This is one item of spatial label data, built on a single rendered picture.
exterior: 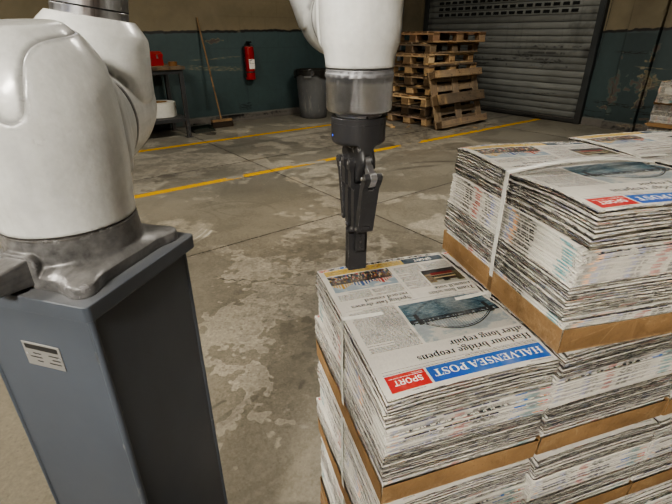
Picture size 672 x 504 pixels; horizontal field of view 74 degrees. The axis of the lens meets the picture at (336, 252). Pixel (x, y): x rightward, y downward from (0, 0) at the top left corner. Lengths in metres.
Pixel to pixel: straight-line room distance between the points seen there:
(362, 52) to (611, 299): 0.49
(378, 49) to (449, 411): 0.50
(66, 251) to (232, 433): 1.24
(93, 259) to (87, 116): 0.16
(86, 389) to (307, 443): 1.10
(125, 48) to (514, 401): 0.77
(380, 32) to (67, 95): 0.35
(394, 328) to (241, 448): 1.03
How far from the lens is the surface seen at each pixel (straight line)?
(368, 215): 0.63
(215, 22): 7.50
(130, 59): 0.74
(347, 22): 0.58
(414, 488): 0.80
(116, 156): 0.58
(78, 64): 0.57
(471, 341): 0.74
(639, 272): 0.76
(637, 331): 0.83
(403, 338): 0.72
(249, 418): 1.76
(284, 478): 1.58
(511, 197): 0.79
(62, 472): 0.84
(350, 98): 0.59
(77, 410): 0.70
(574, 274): 0.69
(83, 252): 0.59
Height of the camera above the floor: 1.26
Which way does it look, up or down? 26 degrees down
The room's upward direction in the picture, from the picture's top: straight up
